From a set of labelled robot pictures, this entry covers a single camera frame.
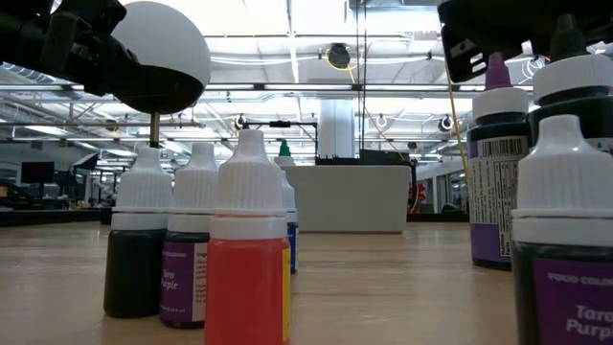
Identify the small blue coloring bottle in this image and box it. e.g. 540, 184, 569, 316
281, 170, 300, 275

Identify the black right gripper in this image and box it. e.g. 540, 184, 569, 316
438, 0, 613, 84

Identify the small dark green coloring bottle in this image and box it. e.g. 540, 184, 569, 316
102, 146, 174, 319

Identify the small purple-label coloring bottle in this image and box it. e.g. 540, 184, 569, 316
510, 113, 613, 345
159, 142, 220, 330

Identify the large green-capped coloring bottle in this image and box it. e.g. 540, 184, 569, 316
273, 139, 297, 168

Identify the yellow hanging cable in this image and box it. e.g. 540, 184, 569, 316
444, 79, 471, 188

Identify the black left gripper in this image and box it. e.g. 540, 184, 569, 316
0, 0, 146, 100

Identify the black equipment case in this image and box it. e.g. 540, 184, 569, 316
315, 148, 413, 167

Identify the small orange coloring bottle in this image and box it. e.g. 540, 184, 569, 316
204, 128, 292, 345

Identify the large black-capped coloring bottle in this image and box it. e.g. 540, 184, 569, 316
525, 12, 613, 157

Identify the black metal stand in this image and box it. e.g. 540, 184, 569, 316
242, 120, 320, 164

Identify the black computer monitor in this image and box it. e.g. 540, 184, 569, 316
20, 161, 56, 185

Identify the white plastic storage bin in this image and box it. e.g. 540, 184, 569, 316
285, 164, 412, 235

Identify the large purple-capped coloring bottle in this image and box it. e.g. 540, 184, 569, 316
465, 51, 531, 272

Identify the white globe table lamp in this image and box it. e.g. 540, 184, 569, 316
110, 0, 213, 149

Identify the black ceiling cable reel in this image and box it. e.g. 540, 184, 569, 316
324, 41, 353, 71

